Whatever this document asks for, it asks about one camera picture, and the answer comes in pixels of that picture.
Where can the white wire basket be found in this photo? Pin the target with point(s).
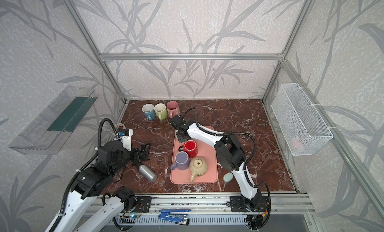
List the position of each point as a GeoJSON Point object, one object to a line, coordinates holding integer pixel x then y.
{"type": "Point", "coordinates": [302, 126]}

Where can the silver spray bottle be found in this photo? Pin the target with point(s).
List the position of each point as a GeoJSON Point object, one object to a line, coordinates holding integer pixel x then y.
{"type": "Point", "coordinates": [145, 171]}

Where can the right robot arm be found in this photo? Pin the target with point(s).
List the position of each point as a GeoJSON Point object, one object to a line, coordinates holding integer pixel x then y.
{"type": "Point", "coordinates": [230, 153]}

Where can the purple mug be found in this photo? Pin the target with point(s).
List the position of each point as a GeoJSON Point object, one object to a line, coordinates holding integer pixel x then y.
{"type": "Point", "coordinates": [182, 162]}

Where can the light green mug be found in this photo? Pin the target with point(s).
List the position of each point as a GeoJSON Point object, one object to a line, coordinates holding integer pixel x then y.
{"type": "Point", "coordinates": [161, 111]}

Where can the beige ceramic teapot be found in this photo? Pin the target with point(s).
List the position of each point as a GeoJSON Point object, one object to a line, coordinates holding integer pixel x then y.
{"type": "Point", "coordinates": [198, 167]}

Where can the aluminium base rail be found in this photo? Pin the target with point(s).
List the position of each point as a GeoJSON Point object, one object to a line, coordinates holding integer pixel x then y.
{"type": "Point", "coordinates": [215, 203]}

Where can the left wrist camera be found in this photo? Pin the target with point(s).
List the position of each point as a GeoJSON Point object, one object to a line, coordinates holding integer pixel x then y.
{"type": "Point", "coordinates": [125, 136]}

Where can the pale green soap bar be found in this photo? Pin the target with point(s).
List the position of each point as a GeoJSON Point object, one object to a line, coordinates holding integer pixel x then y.
{"type": "Point", "coordinates": [228, 177]}

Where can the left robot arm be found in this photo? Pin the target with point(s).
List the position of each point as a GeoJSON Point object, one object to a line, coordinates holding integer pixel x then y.
{"type": "Point", "coordinates": [113, 153]}

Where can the blue flower mug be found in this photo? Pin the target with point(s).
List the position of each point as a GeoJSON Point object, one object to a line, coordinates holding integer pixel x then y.
{"type": "Point", "coordinates": [149, 111]}

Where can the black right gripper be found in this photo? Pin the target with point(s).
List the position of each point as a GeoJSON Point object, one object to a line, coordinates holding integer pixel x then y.
{"type": "Point", "coordinates": [181, 130]}

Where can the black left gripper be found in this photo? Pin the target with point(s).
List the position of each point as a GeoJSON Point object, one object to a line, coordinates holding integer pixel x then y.
{"type": "Point", "coordinates": [138, 154]}

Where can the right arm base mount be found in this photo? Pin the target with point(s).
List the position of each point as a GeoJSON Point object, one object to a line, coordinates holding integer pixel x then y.
{"type": "Point", "coordinates": [237, 204]}

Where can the red mug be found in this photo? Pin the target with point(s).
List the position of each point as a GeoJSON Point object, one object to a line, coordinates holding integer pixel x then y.
{"type": "Point", "coordinates": [190, 147]}

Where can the clear plastic wall shelf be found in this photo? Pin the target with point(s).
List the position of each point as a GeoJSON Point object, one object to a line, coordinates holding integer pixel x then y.
{"type": "Point", "coordinates": [47, 134]}

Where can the pink mug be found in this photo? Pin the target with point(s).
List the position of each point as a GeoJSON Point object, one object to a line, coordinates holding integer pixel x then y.
{"type": "Point", "coordinates": [173, 109]}

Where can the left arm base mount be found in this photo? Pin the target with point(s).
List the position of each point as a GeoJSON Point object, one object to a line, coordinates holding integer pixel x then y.
{"type": "Point", "coordinates": [142, 204]}

